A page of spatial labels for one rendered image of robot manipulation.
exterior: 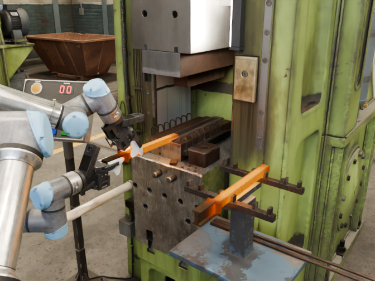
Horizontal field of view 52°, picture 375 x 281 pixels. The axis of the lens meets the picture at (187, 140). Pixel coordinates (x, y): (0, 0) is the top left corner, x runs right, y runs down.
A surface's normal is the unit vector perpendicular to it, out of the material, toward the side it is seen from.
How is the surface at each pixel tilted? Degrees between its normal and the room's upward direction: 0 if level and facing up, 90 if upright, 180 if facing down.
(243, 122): 90
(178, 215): 90
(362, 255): 0
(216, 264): 0
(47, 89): 60
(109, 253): 0
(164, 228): 90
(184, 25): 90
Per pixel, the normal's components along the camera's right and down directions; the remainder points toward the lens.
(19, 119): 0.04, -0.62
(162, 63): -0.59, 0.28
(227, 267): 0.00, -0.94
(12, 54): 0.74, 0.23
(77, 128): 0.31, 0.33
